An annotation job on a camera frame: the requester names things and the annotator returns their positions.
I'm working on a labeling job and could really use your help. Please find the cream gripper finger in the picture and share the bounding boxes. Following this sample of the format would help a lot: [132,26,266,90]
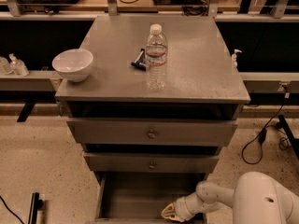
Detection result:
[161,203,176,217]
[162,215,184,222]

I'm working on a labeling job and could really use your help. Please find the black table leg right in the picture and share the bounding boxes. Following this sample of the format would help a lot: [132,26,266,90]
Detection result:
[278,115,299,160]

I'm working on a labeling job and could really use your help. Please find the black stand foot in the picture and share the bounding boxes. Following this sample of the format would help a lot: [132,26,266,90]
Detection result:
[27,192,44,224]

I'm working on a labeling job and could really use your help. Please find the white bowl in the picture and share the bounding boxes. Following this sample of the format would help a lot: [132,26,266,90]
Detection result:
[52,49,93,82]

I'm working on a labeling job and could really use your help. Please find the black and white razor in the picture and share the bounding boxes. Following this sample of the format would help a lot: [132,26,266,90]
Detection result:
[131,49,147,71]

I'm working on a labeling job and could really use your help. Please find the clear bottle at left edge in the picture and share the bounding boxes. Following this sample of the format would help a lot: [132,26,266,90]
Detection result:
[0,57,12,75]

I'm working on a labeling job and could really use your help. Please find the grey bottom drawer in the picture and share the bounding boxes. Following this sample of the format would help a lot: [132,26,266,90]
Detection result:
[86,172,205,224]

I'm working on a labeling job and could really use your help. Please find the grey drawer cabinet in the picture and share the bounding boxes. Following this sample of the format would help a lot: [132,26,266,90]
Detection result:
[54,14,251,185]

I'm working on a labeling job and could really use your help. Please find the grey drawer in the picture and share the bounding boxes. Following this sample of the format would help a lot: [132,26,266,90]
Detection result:
[84,153,218,174]
[67,119,237,147]
[86,172,205,224]

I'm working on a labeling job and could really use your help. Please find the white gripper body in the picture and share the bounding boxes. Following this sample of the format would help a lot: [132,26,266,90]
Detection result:
[174,196,199,222]

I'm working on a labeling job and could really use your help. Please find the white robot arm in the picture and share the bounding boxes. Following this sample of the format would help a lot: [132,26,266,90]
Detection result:
[161,172,299,224]

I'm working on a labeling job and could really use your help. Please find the black power cable on floor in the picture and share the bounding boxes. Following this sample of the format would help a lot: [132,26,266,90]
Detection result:
[241,91,292,165]

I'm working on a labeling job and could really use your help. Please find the clear sanitizer bottle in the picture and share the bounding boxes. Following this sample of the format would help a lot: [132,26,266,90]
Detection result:
[9,53,29,77]

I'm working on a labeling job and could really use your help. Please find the black cable bottom left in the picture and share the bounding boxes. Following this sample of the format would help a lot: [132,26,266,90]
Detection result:
[0,195,25,224]

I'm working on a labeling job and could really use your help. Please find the small white pump bottle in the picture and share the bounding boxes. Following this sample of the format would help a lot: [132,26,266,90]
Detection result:
[231,49,242,67]

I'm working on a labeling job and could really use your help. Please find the grey top drawer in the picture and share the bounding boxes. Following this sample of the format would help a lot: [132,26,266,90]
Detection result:
[67,119,237,147]

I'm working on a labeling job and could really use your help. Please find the grey middle drawer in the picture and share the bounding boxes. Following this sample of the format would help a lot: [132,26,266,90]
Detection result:
[84,153,218,174]

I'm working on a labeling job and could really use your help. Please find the clear plastic water bottle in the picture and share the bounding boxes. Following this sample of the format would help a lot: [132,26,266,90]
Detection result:
[145,24,168,91]

